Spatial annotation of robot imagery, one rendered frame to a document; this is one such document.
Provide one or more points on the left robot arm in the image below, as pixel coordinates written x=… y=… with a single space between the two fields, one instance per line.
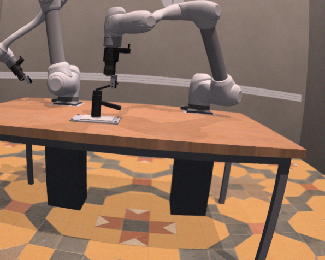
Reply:
x=219 y=90

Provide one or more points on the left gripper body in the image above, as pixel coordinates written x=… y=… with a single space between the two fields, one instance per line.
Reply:
x=111 y=53

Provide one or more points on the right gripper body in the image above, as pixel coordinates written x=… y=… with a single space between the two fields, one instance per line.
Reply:
x=14 y=65

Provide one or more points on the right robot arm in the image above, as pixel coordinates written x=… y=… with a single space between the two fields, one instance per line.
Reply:
x=61 y=81

